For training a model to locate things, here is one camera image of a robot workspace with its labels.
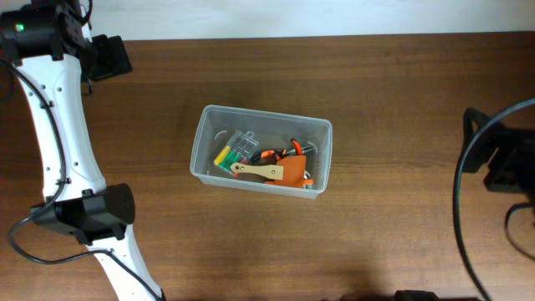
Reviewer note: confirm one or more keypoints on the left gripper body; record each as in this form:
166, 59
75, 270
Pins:
107, 60

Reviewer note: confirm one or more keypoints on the clear case coloured screwdrivers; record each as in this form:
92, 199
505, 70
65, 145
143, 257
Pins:
238, 149

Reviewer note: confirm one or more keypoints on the orange black long-nose pliers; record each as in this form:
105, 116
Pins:
278, 154

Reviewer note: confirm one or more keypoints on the small red cutting pliers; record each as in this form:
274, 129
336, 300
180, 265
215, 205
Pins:
298, 149

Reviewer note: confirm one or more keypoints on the wooden handle orange scraper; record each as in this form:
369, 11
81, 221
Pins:
286, 172

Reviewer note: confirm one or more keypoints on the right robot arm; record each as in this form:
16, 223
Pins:
509, 155

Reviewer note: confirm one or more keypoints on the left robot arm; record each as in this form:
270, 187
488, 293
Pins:
49, 49

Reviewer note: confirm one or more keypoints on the clear plastic container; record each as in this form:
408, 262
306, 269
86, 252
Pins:
271, 130

